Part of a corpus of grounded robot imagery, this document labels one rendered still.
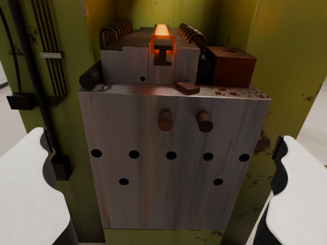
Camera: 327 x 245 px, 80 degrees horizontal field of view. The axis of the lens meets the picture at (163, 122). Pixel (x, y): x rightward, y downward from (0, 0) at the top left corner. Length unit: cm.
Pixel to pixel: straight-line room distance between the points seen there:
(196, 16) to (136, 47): 52
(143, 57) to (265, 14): 33
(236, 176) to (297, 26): 41
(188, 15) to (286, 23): 40
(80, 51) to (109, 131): 26
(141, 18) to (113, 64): 48
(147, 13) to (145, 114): 57
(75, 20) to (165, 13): 41
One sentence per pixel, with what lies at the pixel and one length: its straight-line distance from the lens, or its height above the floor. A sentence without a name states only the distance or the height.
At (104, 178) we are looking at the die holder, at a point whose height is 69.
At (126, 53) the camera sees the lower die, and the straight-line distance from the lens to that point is 43.
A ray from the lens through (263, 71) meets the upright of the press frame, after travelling 64.
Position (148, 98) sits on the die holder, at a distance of 39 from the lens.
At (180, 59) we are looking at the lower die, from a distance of 42.
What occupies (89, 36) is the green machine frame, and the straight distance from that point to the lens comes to 59.
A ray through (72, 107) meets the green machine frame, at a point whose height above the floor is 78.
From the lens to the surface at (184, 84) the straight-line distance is 41.
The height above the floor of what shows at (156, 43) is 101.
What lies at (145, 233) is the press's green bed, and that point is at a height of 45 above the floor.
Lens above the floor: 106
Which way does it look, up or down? 31 degrees down
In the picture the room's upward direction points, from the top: 3 degrees clockwise
